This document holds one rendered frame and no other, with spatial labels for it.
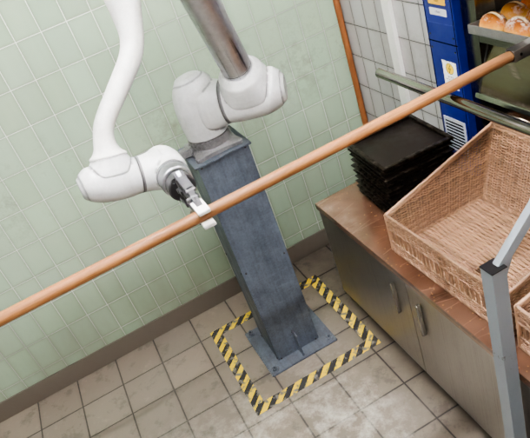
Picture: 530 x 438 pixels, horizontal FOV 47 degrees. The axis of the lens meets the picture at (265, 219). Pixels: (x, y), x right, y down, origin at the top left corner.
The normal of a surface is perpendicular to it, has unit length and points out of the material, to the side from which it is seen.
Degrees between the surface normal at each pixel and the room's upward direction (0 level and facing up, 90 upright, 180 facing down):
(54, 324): 90
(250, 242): 90
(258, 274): 90
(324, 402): 0
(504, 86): 70
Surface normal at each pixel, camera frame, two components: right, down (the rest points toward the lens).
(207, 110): -0.09, 0.48
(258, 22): 0.40, 0.40
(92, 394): -0.29, -0.80
